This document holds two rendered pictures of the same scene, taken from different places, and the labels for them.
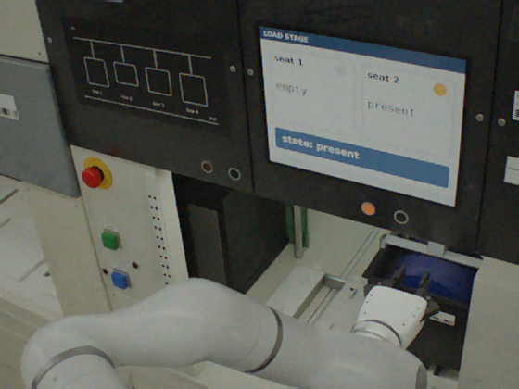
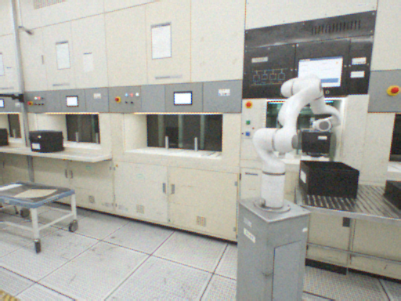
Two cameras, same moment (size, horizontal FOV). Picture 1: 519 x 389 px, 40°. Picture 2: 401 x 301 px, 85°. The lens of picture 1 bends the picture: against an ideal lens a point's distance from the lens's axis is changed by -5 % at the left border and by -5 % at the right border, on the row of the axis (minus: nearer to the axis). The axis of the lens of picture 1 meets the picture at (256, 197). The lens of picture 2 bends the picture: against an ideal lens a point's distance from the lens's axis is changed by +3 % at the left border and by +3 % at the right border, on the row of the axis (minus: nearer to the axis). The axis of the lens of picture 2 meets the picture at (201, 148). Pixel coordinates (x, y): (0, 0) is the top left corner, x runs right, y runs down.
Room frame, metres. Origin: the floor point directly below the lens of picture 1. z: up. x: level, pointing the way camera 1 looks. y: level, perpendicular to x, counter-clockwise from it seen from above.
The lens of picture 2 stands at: (-0.65, 1.03, 1.24)
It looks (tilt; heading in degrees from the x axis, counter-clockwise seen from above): 8 degrees down; 349
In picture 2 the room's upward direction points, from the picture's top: straight up
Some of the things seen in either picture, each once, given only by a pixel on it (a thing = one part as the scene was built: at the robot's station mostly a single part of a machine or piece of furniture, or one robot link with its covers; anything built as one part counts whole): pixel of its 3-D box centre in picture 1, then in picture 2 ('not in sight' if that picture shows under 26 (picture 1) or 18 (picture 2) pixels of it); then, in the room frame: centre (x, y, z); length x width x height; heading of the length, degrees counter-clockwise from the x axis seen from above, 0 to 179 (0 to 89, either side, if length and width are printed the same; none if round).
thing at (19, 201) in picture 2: not in sight; (29, 210); (1.86, 2.42, 0.24); 0.97 x 0.52 x 0.48; 59
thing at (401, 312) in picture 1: (388, 319); not in sight; (0.85, -0.20, 1.19); 0.11 x 0.10 x 0.07; 147
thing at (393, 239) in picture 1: (434, 282); (315, 138); (1.07, -0.34, 1.06); 0.24 x 0.20 x 0.32; 57
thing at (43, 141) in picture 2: not in sight; (46, 140); (2.36, 2.43, 0.93); 0.30 x 0.28 x 0.26; 54
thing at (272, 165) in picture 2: not in sight; (269, 150); (0.42, 0.45, 1.07); 0.19 x 0.12 x 0.24; 31
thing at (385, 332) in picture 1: (373, 345); not in sight; (0.80, -0.16, 1.19); 0.09 x 0.03 x 0.08; 57
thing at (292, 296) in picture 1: (316, 306); (282, 154); (1.22, -0.11, 0.89); 0.22 x 0.21 x 0.04; 147
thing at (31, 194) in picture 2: not in sight; (35, 193); (1.74, 2.28, 0.47); 0.31 x 0.23 x 0.02; 78
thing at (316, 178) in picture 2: not in sight; (325, 177); (0.58, -0.05, 0.85); 0.28 x 0.28 x 0.17; 67
